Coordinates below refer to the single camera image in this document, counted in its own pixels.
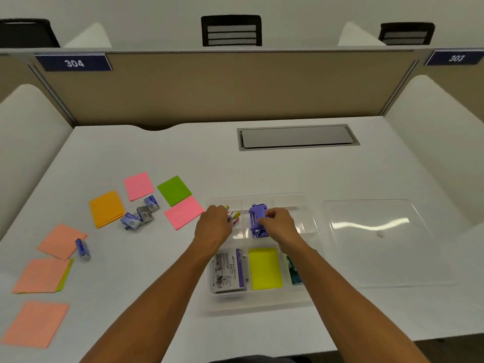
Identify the small grey staple box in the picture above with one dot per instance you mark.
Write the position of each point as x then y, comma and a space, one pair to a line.
145, 214

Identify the blue number label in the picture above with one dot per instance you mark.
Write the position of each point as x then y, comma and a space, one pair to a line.
455, 58
73, 63

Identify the person's dark clothing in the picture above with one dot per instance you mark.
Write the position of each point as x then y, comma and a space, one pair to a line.
261, 359

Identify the person's left fingers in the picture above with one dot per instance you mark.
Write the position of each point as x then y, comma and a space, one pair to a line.
219, 212

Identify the purple stapler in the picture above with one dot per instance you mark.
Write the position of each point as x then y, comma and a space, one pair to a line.
255, 221

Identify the person's right forearm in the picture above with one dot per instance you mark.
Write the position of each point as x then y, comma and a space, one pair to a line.
340, 309

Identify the black office chair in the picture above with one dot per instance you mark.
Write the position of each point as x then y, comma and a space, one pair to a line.
406, 27
204, 32
26, 33

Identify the yellow sticky note pad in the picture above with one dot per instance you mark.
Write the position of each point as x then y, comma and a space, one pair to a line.
265, 269

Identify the person's right fingers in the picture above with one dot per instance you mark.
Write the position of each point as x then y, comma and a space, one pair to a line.
273, 215

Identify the salmon sticky note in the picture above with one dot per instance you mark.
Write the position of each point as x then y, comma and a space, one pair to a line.
41, 275
36, 324
60, 241

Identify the person's right hand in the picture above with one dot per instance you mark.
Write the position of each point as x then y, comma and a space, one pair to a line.
283, 230

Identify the white side divider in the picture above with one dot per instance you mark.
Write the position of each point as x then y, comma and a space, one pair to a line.
90, 37
435, 147
357, 35
30, 147

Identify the green sticky note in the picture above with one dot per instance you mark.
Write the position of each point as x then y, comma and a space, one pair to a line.
174, 190

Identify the teal small object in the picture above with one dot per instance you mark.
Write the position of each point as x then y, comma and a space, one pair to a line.
293, 274

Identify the clear plastic organizer tray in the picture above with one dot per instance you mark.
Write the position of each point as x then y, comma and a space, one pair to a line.
264, 298

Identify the white grey staple box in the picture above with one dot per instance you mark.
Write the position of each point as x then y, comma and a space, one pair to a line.
228, 272

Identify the small blue staple box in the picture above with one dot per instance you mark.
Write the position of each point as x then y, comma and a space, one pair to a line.
131, 220
152, 203
82, 249

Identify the person's left hand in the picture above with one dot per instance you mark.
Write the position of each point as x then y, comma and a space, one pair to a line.
211, 228

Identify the clear plastic tray lid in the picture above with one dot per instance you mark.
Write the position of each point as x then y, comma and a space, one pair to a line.
382, 245

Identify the person's left forearm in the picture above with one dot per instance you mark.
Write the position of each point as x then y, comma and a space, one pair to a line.
151, 309

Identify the pink sticky note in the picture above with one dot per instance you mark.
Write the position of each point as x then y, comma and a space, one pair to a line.
138, 186
184, 212

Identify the yellow-green sticky note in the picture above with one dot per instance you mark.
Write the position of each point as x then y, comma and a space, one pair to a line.
66, 275

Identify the beige desk partition panel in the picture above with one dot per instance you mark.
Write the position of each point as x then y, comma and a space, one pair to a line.
227, 86

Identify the orange sticky note pad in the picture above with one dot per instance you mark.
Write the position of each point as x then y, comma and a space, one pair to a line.
106, 209

